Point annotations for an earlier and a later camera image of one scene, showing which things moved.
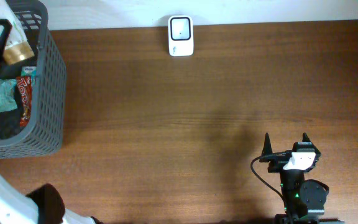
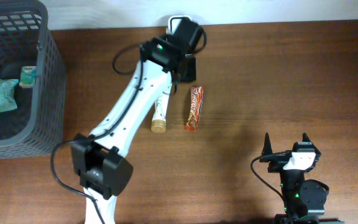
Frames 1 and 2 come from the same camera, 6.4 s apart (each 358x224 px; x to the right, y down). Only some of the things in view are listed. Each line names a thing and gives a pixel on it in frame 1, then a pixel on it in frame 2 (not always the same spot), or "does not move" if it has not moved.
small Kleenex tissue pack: x=28 y=71 does not move
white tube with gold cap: x=17 y=47 -> x=159 y=118
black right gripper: x=279 y=158 does not move
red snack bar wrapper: x=25 y=89 -> x=196 y=96
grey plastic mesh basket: x=2 y=137 does not move
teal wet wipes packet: x=4 y=98 does not move
